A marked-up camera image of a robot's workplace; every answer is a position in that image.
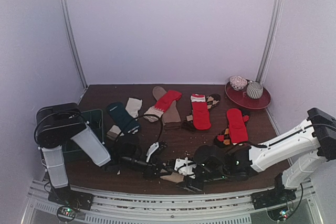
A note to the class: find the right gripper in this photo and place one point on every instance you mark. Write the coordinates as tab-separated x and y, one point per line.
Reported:
193	182

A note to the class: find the cream white sock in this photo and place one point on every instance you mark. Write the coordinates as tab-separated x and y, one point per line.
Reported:
133	106

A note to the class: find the short red sock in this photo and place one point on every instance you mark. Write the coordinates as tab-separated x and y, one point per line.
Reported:
237	120

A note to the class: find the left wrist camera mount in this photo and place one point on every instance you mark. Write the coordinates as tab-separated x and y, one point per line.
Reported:
151	150

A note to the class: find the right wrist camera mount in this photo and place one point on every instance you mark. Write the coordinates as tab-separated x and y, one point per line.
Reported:
185	167

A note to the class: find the long red sock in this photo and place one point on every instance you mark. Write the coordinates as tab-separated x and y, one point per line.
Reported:
201	119

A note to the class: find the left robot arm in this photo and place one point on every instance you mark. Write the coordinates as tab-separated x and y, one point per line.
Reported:
62	130

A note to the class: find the dark teal sock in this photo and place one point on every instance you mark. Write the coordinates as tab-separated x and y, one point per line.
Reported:
122	119

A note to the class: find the dark green compartment tray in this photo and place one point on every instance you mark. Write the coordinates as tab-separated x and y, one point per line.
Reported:
75	148

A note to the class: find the patterned small bowl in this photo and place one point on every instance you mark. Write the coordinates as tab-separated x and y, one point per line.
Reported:
237	82

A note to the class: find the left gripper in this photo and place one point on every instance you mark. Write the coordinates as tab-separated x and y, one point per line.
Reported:
151	171

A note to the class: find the argyle patterned sock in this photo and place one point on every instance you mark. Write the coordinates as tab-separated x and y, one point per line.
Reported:
212	101

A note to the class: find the left aluminium corner post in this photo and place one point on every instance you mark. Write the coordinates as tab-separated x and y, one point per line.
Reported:
72	43

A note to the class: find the right aluminium corner post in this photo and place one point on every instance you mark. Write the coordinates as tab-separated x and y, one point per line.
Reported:
270	41

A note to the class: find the striped ceramic cup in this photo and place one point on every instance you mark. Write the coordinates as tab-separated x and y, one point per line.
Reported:
254	90

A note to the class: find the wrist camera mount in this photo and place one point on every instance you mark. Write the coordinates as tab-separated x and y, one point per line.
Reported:
151	150
185	167

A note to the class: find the beige brown striped long sock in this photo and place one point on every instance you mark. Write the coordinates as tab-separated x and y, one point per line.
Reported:
173	177

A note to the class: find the red round plate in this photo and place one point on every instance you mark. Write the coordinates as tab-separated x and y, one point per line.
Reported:
241	98

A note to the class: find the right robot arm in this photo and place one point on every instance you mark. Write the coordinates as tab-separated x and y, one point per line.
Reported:
313	140

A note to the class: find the red and cream sock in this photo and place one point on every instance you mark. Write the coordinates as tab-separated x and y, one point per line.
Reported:
154	113

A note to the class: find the aluminium corner post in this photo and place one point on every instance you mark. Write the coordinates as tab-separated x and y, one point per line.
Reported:
72	43
270	41

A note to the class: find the tan brown sock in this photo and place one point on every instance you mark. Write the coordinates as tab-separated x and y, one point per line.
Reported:
171	118

